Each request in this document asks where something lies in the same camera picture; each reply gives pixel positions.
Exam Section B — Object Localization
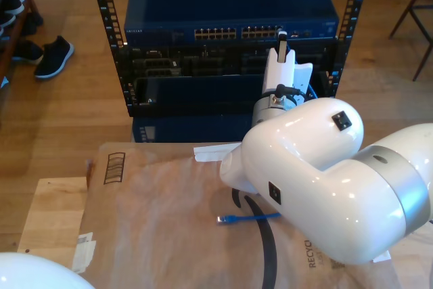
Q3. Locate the blue network cable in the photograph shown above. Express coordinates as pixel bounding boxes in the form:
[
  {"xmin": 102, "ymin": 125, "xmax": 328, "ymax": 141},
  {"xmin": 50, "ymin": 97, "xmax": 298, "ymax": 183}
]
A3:
[{"xmin": 216, "ymin": 60, "xmax": 319, "ymax": 226}]

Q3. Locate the black rack server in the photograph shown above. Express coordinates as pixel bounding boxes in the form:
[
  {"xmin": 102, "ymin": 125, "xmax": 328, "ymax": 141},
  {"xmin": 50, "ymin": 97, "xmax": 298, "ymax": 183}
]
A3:
[{"xmin": 127, "ymin": 43, "xmax": 339, "ymax": 76}]

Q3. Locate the dark blue device under rack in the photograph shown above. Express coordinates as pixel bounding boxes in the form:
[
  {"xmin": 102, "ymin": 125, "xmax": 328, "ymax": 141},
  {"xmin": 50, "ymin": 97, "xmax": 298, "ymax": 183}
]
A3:
[{"xmin": 131, "ymin": 112, "xmax": 254, "ymax": 143}]

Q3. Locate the dark metal chair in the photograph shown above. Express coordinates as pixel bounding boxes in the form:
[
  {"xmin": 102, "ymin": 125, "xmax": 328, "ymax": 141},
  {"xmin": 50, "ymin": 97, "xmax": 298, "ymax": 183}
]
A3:
[{"xmin": 388, "ymin": 0, "xmax": 433, "ymax": 82}]

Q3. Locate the brown paper packing bag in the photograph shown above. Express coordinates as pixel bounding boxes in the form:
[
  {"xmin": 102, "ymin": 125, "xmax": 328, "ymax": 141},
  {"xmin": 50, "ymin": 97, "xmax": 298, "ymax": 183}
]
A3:
[{"xmin": 67, "ymin": 141, "xmax": 402, "ymax": 289}]

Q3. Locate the dark shoe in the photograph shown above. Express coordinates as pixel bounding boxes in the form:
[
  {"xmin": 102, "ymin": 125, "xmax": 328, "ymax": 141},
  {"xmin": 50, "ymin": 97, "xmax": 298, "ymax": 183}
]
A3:
[{"xmin": 20, "ymin": 11, "xmax": 44, "ymax": 37}]

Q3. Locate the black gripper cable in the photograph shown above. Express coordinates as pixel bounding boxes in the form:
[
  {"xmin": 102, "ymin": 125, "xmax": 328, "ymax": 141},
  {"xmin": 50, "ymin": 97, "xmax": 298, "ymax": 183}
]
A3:
[{"xmin": 274, "ymin": 83, "xmax": 305, "ymax": 99}]

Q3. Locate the blue network switch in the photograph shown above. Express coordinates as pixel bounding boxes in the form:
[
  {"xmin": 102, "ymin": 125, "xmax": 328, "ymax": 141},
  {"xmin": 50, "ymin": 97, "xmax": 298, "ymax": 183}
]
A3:
[{"xmin": 123, "ymin": 0, "xmax": 340, "ymax": 45}]

